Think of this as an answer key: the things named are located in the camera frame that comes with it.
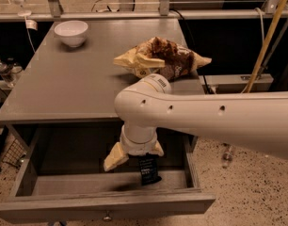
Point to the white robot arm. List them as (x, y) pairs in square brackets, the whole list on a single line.
[(257, 121)]

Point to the white ceramic bowl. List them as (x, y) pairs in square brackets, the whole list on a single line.
[(72, 33)]

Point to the dark blue rxbar wrapper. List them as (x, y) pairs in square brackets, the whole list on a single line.
[(148, 169)]

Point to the open grey top drawer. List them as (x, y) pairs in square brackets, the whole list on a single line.
[(62, 177)]

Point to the clear plastic water bottle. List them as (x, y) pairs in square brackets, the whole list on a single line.
[(5, 73)]

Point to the yellow brown chip bag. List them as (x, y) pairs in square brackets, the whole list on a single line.
[(165, 57)]

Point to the yellow wooden pole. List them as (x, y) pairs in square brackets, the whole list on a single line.
[(274, 8)]

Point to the grey metal rail shelf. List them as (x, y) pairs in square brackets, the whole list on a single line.
[(56, 10)]

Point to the grey cabinet counter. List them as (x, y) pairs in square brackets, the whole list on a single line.
[(61, 84)]

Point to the round metal drawer knob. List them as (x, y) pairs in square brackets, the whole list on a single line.
[(107, 217)]

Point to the black wire basket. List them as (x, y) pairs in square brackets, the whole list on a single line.
[(15, 154)]

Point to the plastic bottle on floor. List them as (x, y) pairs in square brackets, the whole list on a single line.
[(227, 156)]

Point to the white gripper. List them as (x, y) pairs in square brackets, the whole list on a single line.
[(139, 148)]

